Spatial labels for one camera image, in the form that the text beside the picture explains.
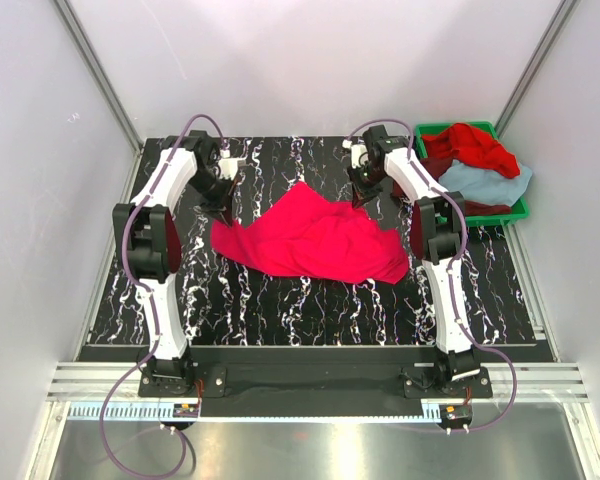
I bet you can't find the pink t shirt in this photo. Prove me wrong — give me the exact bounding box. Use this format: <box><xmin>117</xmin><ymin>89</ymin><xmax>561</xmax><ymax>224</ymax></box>
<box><xmin>211</xmin><ymin>182</ymin><xmax>409</xmax><ymax>284</ymax></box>

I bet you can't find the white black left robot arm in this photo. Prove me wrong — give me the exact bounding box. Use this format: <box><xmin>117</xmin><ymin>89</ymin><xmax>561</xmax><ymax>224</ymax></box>
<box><xmin>112</xmin><ymin>130</ymin><xmax>239</xmax><ymax>396</ymax></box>

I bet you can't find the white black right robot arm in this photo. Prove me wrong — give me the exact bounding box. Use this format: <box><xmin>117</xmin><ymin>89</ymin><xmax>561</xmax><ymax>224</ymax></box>
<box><xmin>342</xmin><ymin>119</ymin><xmax>480</xmax><ymax>397</ymax></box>

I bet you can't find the maroon t shirt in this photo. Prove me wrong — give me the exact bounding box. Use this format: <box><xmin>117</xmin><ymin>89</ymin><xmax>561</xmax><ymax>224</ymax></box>
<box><xmin>391</xmin><ymin>158</ymin><xmax>512</xmax><ymax>217</ymax></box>

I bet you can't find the red t shirt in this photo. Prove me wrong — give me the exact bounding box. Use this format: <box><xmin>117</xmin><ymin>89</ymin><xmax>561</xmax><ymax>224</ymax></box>
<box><xmin>421</xmin><ymin>123</ymin><xmax>521</xmax><ymax>179</ymax></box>

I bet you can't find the light blue t shirt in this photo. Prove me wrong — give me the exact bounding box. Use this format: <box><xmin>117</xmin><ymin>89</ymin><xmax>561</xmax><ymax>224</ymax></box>
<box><xmin>438</xmin><ymin>160</ymin><xmax>532</xmax><ymax>207</ymax></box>

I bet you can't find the green plastic bin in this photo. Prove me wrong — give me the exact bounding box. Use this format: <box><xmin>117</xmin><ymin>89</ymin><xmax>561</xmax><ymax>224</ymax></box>
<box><xmin>414</xmin><ymin>121</ymin><xmax>531</xmax><ymax>228</ymax></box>

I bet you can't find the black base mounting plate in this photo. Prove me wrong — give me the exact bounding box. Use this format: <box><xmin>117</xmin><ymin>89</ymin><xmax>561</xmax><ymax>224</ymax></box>
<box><xmin>139</xmin><ymin>346</ymin><xmax>493</xmax><ymax>400</ymax></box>

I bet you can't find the left orange connector board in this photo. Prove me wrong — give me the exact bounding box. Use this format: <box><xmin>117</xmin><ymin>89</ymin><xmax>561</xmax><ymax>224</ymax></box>
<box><xmin>173</xmin><ymin>403</ymin><xmax>200</xmax><ymax>418</ymax></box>

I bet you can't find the orange connector board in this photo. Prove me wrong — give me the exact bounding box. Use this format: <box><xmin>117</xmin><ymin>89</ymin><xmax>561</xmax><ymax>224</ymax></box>
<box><xmin>173</xmin><ymin>403</ymin><xmax>200</xmax><ymax>418</ymax></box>
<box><xmin>442</xmin><ymin>404</ymin><xmax>473</xmax><ymax>424</ymax></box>

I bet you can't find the right orange connector board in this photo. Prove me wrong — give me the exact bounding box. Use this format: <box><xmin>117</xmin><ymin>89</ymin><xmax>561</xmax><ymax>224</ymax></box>
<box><xmin>442</xmin><ymin>404</ymin><xmax>473</xmax><ymax>424</ymax></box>

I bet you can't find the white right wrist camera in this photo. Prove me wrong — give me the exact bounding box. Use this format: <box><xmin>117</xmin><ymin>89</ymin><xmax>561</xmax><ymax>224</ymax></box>
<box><xmin>342</xmin><ymin>139</ymin><xmax>368</xmax><ymax>169</ymax></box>

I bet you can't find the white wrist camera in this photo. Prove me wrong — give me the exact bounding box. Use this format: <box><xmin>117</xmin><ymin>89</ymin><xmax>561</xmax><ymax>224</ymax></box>
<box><xmin>218</xmin><ymin>157</ymin><xmax>247</xmax><ymax>180</ymax></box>
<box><xmin>342</xmin><ymin>139</ymin><xmax>368</xmax><ymax>169</ymax></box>

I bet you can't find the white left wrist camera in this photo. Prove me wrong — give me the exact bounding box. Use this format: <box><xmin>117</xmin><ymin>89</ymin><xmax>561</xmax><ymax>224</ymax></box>
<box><xmin>218</xmin><ymin>157</ymin><xmax>247</xmax><ymax>180</ymax></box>

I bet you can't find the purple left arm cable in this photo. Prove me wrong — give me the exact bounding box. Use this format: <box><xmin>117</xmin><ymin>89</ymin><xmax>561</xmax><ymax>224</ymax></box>
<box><xmin>98</xmin><ymin>113</ymin><xmax>229</xmax><ymax>476</ymax></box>

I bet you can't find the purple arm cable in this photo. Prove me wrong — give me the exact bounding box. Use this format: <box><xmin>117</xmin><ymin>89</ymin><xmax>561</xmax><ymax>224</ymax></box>
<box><xmin>98</xmin><ymin>113</ymin><xmax>229</xmax><ymax>476</ymax></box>
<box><xmin>347</xmin><ymin>118</ymin><xmax>519</xmax><ymax>432</ymax></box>

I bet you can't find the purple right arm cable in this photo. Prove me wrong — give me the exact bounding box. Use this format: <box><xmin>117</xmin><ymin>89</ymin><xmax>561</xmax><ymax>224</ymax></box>
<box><xmin>347</xmin><ymin>118</ymin><xmax>519</xmax><ymax>432</ymax></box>

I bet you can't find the left aluminium corner post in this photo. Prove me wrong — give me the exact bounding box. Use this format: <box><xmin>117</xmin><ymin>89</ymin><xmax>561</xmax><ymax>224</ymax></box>
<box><xmin>50</xmin><ymin>0</ymin><xmax>144</xmax><ymax>154</ymax></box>

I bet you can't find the aluminium corner post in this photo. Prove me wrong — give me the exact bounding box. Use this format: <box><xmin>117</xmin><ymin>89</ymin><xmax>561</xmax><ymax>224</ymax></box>
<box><xmin>495</xmin><ymin>0</ymin><xmax>580</xmax><ymax>136</ymax></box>
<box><xmin>50</xmin><ymin>0</ymin><xmax>144</xmax><ymax>154</ymax></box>

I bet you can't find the aluminium front frame rail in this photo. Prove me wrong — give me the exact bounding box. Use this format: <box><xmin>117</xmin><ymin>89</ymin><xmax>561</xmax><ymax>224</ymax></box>
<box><xmin>47</xmin><ymin>362</ymin><xmax>588</xmax><ymax>403</ymax></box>

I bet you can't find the right aluminium corner post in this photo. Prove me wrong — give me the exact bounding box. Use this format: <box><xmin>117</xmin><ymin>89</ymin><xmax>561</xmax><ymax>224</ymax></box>
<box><xmin>495</xmin><ymin>0</ymin><xmax>580</xmax><ymax>136</ymax></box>

